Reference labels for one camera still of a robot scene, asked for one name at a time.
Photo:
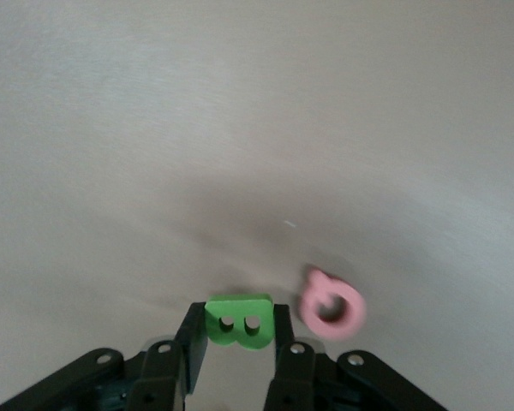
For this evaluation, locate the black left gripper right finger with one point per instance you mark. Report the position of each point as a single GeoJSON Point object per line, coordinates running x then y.
{"type": "Point", "coordinates": [304, 381]}

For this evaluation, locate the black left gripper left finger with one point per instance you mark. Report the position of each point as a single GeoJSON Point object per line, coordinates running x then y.
{"type": "Point", "coordinates": [154, 377]}

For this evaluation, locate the green foam letter B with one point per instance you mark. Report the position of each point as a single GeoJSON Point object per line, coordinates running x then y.
{"type": "Point", "coordinates": [239, 308]}

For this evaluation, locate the pink foam letter Q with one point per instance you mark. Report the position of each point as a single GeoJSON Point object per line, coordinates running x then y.
{"type": "Point", "coordinates": [355, 319]}

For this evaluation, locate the brown table cover mat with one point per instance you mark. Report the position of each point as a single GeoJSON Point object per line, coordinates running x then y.
{"type": "Point", "coordinates": [240, 107]}

